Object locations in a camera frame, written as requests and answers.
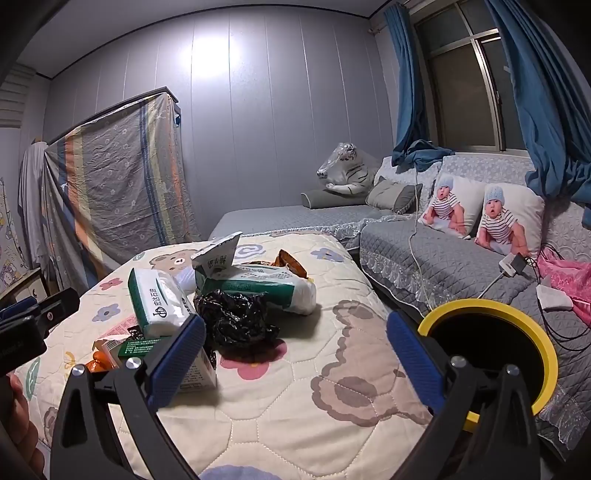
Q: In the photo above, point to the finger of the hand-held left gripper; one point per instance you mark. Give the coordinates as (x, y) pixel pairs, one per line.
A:
(18, 310)
(57, 309)

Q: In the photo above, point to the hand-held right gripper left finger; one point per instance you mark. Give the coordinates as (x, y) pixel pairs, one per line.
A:
(178, 360)

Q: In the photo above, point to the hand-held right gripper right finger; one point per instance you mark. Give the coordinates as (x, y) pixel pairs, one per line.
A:
(411, 350)

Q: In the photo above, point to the green white tissue pack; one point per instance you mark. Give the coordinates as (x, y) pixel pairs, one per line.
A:
(157, 304)

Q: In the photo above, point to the orange plastic item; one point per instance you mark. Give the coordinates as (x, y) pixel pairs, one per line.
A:
(98, 365)

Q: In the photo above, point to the large green white plastic package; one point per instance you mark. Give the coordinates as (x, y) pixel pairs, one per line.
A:
(277, 288)

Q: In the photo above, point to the yellow rimmed black bin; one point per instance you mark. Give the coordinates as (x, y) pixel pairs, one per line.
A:
(531, 323)

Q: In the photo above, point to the person's left hand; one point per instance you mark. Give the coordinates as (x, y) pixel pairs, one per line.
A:
(27, 438)

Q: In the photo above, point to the drawer cabinet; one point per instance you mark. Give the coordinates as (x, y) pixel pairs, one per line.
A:
(27, 288)

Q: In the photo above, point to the small green white box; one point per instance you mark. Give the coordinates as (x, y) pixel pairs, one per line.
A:
(138, 347)

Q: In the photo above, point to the black plastic bag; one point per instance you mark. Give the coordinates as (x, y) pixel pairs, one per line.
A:
(235, 323)

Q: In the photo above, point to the grey quilted lace-edged sofa cover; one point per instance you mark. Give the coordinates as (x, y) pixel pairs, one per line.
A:
(443, 267)

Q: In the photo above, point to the grey hanging cloth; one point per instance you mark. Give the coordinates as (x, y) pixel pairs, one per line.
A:
(30, 194)

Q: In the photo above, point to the cream bear flower printed blanket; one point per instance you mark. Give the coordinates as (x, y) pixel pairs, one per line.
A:
(300, 392)

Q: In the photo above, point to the white power strip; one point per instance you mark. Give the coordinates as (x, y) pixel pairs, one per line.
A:
(505, 266)

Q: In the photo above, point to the black plug adapter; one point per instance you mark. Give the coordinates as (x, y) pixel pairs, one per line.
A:
(518, 264)

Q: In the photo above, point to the striped floral hanging sheet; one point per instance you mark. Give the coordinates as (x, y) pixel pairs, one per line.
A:
(120, 184)

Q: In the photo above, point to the orange snack wrapper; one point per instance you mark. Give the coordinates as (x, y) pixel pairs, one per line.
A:
(291, 265)

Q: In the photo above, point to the baby print pillow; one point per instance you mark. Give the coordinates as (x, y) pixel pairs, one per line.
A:
(445, 203)
(498, 217)

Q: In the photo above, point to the white folded paper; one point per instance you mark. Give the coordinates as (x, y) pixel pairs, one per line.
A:
(554, 297)

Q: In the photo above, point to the grey square cushion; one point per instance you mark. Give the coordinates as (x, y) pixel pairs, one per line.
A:
(392, 196)

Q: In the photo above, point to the pink cloth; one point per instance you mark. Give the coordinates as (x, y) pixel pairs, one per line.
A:
(568, 281)

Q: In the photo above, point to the light grey patterned backrest cushion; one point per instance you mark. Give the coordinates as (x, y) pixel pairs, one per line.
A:
(489, 168)
(406, 177)

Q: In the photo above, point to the grey bed with lace edge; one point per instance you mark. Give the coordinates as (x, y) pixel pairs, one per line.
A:
(277, 217)

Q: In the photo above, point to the grey bolster pillow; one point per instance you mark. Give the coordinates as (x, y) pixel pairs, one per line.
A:
(323, 199)

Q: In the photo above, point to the white tiger plush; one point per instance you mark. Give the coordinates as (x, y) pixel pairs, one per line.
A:
(351, 170)

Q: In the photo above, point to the blue crumpled cloth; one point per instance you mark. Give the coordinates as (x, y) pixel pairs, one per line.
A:
(425, 154)

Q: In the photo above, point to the white air conditioner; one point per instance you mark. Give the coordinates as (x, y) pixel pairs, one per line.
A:
(16, 101)

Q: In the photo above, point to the blue curtain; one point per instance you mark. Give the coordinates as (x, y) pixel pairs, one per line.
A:
(408, 92)
(545, 115)

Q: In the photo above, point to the metal framed window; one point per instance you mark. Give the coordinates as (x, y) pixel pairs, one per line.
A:
(461, 92)

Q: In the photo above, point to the cartoon wall poster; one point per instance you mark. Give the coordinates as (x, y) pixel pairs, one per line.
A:
(9, 244)

